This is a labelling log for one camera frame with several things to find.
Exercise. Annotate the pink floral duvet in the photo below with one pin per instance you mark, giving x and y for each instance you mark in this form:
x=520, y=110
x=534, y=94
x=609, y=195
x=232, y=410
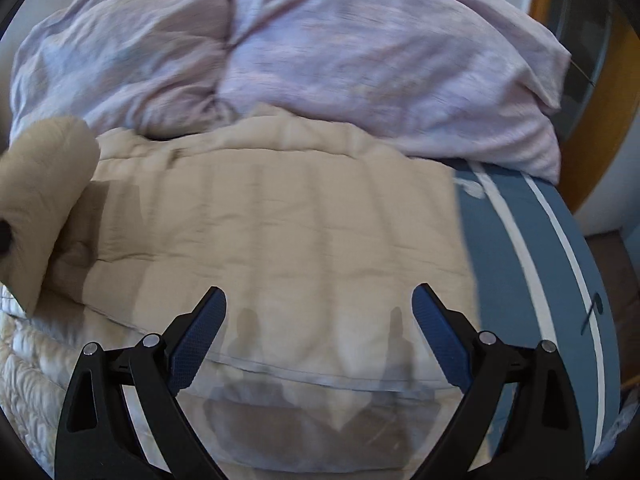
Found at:
x=120, y=55

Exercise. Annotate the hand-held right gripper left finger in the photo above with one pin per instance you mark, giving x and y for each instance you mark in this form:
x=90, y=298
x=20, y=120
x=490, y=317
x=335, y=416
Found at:
x=199, y=340

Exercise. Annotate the frosted glass door panel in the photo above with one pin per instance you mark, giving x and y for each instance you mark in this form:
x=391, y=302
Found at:
x=582, y=45

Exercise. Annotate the wooden door frame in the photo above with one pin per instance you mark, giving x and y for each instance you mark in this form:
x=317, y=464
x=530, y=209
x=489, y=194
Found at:
x=617, y=125

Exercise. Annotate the beige down jacket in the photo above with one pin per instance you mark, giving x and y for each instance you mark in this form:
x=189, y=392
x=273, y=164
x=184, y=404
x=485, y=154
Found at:
x=280, y=230

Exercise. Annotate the blue white-striped bed sheet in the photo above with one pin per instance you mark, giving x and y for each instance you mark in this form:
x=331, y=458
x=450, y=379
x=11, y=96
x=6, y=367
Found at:
x=525, y=270

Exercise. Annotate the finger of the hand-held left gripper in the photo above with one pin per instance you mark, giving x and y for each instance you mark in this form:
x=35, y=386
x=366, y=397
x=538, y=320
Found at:
x=4, y=240

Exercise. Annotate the pink floral pillow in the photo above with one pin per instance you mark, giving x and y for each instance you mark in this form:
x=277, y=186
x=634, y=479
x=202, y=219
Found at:
x=380, y=65

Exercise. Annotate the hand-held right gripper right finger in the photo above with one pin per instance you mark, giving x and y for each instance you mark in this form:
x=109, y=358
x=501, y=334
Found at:
x=440, y=340

